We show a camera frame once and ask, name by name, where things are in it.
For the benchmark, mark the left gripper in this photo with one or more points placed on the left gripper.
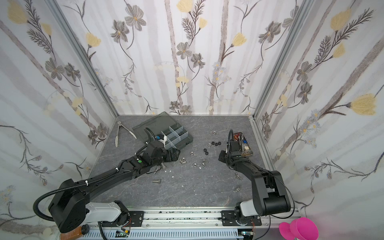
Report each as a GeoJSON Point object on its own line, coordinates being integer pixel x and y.
{"type": "Point", "coordinates": [174, 154]}

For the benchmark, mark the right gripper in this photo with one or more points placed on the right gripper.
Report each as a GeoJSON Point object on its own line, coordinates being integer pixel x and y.
{"type": "Point", "coordinates": [223, 156]}

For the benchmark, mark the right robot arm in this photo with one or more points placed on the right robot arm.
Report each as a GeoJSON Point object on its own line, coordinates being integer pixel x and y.
{"type": "Point", "coordinates": [270, 196]}

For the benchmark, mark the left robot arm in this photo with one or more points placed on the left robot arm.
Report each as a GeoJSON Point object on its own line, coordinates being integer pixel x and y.
{"type": "Point", "coordinates": [70, 205]}

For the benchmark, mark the small tray with tools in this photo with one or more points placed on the small tray with tools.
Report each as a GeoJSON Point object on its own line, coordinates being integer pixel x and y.
{"type": "Point", "coordinates": [246, 150]}

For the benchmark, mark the green compartment organizer box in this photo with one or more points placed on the green compartment organizer box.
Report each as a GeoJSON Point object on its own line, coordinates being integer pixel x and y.
{"type": "Point", "coordinates": [163, 124]}

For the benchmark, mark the silver hex bolt lying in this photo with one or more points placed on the silver hex bolt lying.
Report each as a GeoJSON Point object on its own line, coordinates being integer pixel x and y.
{"type": "Point", "coordinates": [157, 181]}

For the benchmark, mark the pink plastic cup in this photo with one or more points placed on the pink plastic cup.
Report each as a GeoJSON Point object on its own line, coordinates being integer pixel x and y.
{"type": "Point", "coordinates": [299, 229]}

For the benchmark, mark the amber bottle black cap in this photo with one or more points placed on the amber bottle black cap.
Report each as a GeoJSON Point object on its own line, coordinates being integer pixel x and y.
{"type": "Point", "coordinates": [76, 233]}

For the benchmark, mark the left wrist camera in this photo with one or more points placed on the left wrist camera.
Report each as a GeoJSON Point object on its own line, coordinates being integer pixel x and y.
{"type": "Point", "coordinates": [162, 138]}

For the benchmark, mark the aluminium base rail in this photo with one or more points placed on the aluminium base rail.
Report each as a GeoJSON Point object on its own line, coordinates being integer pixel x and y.
{"type": "Point", "coordinates": [184, 224]}

